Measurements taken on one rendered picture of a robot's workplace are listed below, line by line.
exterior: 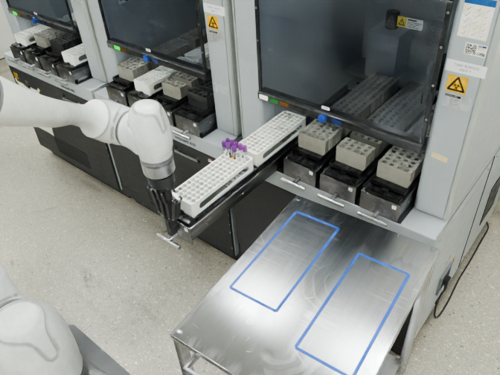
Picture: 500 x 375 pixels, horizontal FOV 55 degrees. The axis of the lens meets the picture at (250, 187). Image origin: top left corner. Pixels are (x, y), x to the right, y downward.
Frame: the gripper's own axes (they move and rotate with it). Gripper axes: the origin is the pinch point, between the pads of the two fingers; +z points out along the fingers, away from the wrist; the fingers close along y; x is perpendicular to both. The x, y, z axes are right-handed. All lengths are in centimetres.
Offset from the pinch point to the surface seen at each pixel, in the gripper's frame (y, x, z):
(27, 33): 170, -55, -7
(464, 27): -57, -55, -54
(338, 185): -31, -47, 1
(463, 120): -62, -56, -30
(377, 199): -45, -47, 0
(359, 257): -53, -20, -2
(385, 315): -67, -7, -2
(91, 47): 111, -55, -12
